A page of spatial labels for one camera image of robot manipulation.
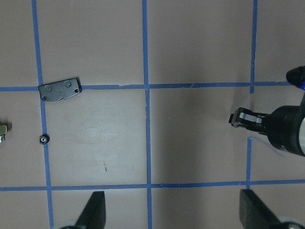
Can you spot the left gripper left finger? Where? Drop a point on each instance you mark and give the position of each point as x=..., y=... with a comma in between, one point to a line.
x=93, y=215

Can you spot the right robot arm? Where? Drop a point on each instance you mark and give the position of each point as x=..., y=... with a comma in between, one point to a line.
x=302, y=129

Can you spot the green brake shoe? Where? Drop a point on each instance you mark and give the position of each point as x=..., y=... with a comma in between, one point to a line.
x=4, y=129

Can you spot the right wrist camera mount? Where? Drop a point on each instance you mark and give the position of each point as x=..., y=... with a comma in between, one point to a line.
x=296, y=77

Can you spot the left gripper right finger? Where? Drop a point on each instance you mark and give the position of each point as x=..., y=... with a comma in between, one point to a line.
x=254, y=213

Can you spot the small black bearing gear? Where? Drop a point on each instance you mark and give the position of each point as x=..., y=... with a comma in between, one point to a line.
x=44, y=139

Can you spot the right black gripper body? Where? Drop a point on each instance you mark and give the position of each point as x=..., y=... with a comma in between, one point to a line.
x=282, y=126

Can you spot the black brake pad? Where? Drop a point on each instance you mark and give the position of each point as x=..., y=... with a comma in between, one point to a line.
x=60, y=90

